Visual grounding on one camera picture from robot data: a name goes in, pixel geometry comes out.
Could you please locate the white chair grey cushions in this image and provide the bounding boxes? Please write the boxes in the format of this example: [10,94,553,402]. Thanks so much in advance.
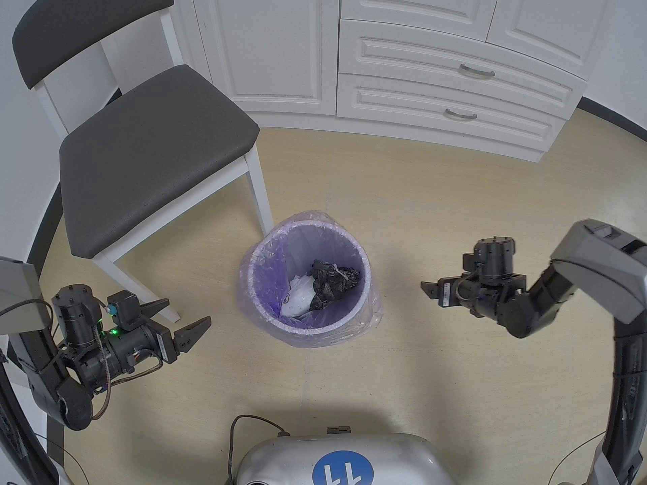
[12,0,276,323]

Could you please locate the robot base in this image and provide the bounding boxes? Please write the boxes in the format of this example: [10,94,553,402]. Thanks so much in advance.
[237,425,458,485]

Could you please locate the purple plastic bag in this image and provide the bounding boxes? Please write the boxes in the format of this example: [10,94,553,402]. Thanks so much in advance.
[239,210,384,348]

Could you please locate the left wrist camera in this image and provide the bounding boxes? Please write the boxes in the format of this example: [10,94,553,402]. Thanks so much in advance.
[105,291,141,330]

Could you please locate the black cable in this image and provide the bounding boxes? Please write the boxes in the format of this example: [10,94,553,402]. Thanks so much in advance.
[226,415,290,485]

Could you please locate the white wardrobe with drawers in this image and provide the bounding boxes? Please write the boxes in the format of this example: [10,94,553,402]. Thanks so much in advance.
[169,0,621,165]

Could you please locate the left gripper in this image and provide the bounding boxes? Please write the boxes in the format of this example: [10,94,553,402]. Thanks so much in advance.
[107,298,212,371]

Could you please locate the black plastic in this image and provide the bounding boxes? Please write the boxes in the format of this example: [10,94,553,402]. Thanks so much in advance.
[308,260,362,312]

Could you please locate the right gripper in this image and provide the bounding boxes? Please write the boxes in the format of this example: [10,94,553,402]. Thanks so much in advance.
[436,276,482,311]

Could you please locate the white trash bin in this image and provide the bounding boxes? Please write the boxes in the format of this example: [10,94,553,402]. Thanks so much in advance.
[250,222,373,333]

